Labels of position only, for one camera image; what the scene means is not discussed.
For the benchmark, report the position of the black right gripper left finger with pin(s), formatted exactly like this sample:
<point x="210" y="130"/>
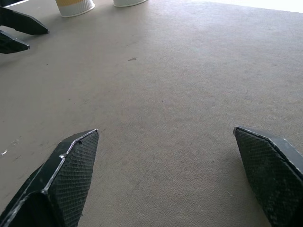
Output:
<point x="59" y="186"/>

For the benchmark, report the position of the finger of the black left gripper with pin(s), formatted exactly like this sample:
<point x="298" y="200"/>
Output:
<point x="20" y="22"/>
<point x="11" y="45"/>

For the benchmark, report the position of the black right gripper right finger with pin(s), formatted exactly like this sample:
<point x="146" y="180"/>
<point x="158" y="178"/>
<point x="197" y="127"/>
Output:
<point x="272" y="175"/>

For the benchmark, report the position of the yellow and white paper cup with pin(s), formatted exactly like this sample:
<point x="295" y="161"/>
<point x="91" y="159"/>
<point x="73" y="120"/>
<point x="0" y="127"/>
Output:
<point x="74" y="7"/>

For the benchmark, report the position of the white ribbed paper cup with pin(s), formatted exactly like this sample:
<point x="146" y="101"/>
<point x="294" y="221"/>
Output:
<point x="129" y="2"/>

